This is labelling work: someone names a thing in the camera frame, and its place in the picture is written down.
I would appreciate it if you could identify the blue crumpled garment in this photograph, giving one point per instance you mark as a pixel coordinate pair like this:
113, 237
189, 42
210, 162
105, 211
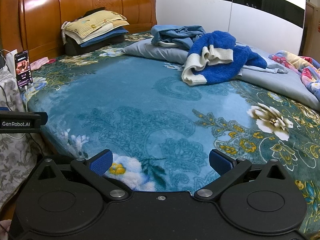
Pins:
165, 31

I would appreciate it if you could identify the pink cloth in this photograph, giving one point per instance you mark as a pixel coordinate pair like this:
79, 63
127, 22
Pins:
37, 63

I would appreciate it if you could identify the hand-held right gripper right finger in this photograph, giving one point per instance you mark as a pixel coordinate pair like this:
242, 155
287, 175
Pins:
220, 163

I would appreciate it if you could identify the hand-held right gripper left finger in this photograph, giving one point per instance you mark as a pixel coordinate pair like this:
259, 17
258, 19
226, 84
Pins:
102, 163

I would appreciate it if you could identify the black smartphone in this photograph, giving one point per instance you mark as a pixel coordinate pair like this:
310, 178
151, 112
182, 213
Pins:
23, 67

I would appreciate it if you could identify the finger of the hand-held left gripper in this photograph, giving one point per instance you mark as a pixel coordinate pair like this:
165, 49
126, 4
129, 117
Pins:
44, 118

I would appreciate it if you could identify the dark grey pillow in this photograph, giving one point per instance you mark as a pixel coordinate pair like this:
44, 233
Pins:
75, 47

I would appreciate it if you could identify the blue folded cloth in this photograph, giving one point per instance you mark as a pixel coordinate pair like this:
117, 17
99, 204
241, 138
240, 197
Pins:
110, 33

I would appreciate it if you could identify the colourful flower blanket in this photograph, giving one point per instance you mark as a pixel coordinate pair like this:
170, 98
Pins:
310, 75

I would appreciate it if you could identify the grey floral cloth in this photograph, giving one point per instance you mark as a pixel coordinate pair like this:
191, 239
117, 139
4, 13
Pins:
12, 160

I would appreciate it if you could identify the blue fuzzy sweater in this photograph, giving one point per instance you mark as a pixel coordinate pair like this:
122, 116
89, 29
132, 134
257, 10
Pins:
220, 65

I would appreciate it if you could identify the white and black wardrobe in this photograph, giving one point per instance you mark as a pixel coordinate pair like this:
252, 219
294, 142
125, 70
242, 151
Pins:
200, 10

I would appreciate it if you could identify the white pillow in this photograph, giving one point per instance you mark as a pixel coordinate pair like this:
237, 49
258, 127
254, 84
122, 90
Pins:
75, 36

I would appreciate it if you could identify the stack of pillows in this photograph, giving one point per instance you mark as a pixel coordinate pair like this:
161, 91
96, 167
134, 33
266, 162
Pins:
95, 22

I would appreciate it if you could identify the green floral blanket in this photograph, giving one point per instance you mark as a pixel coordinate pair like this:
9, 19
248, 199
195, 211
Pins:
140, 100

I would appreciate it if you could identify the wooden bed headboard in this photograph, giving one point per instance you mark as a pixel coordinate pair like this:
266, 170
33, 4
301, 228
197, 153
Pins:
45, 17

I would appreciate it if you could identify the light blue sheet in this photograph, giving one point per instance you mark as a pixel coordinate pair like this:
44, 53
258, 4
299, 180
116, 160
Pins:
275, 82

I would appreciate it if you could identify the white paper bag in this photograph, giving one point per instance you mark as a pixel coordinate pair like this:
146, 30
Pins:
10, 62

